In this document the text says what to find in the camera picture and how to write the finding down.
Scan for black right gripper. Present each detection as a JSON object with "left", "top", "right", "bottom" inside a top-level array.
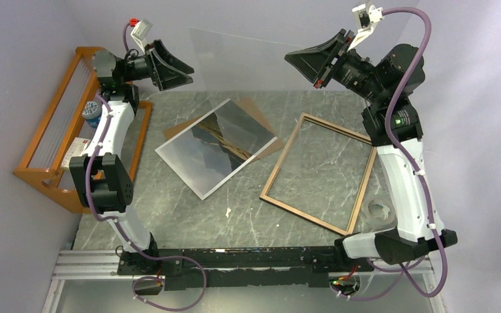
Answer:
[{"left": 286, "top": 28, "right": 387, "bottom": 104}]

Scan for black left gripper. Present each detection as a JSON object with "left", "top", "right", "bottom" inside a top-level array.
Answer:
[{"left": 121, "top": 40, "right": 194, "bottom": 91}]

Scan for wooden picture frame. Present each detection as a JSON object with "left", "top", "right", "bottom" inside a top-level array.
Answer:
[{"left": 260, "top": 113, "right": 377, "bottom": 235}]

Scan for landscape photo print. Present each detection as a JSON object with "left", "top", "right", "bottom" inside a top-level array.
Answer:
[{"left": 155, "top": 98, "right": 258, "bottom": 200}]

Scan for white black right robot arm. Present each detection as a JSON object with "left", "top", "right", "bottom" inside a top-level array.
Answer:
[{"left": 285, "top": 30, "right": 458, "bottom": 271}]

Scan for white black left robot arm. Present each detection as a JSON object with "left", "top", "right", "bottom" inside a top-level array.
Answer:
[{"left": 68, "top": 40, "right": 194, "bottom": 274}]

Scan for blue white round tub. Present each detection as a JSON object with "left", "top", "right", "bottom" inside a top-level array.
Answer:
[{"left": 82, "top": 100, "right": 102, "bottom": 129}]

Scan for brown backing board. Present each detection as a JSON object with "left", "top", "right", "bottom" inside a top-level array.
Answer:
[{"left": 163, "top": 98, "right": 284, "bottom": 159}]

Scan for white red small box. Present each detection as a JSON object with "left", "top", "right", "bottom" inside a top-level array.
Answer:
[{"left": 61, "top": 137, "right": 91, "bottom": 171}]

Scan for orange wooden rack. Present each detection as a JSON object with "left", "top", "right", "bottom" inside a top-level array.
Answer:
[{"left": 12, "top": 46, "right": 153, "bottom": 215}]

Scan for clear tape roll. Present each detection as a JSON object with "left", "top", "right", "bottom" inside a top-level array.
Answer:
[{"left": 360, "top": 197, "right": 397, "bottom": 229}]

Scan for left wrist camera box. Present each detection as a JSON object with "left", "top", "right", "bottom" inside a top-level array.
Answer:
[{"left": 129, "top": 18, "right": 153, "bottom": 50}]

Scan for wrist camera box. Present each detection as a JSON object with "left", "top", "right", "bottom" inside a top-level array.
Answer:
[
  {"left": 129, "top": 18, "right": 153, "bottom": 50},
  {"left": 348, "top": 1, "right": 384, "bottom": 50}
]

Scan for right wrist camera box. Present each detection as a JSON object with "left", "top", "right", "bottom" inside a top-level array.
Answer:
[{"left": 348, "top": 1, "right": 384, "bottom": 50}]

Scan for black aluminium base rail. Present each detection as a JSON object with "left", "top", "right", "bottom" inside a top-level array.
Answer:
[{"left": 52, "top": 244, "right": 434, "bottom": 291}]

